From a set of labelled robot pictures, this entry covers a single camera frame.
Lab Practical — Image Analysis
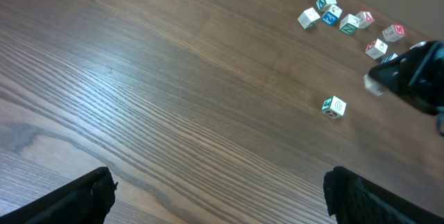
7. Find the red A block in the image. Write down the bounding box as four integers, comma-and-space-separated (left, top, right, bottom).
356, 10, 375, 28

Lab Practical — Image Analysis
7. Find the red M block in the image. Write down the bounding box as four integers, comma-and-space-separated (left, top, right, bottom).
382, 24, 406, 42

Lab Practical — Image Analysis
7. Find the bee picture block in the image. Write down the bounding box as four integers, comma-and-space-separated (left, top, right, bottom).
365, 38, 388, 60

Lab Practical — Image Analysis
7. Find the green corner white block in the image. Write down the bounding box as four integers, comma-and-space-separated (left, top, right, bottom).
298, 8, 321, 29

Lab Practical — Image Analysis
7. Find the green O block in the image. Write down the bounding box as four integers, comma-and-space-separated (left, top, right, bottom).
321, 96, 347, 119

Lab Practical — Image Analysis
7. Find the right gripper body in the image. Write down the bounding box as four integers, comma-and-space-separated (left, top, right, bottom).
368, 41, 443, 115

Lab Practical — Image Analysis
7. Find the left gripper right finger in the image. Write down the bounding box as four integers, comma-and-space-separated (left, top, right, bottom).
323, 166, 443, 224

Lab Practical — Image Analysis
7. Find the green edge far block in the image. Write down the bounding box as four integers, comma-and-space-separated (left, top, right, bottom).
316, 0, 337, 12

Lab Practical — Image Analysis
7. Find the blue Z block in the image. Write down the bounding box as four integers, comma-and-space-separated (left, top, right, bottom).
321, 4, 343, 26

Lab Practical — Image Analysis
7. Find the plain white block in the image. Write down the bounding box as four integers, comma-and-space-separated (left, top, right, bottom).
409, 41, 427, 49

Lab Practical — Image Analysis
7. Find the green N block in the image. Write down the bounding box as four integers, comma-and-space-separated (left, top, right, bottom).
339, 14, 360, 35

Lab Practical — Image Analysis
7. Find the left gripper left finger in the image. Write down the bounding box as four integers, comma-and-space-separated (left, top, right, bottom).
1, 166, 117, 224

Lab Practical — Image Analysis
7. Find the blue D block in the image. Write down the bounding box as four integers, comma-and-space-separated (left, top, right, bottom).
380, 53, 398, 64

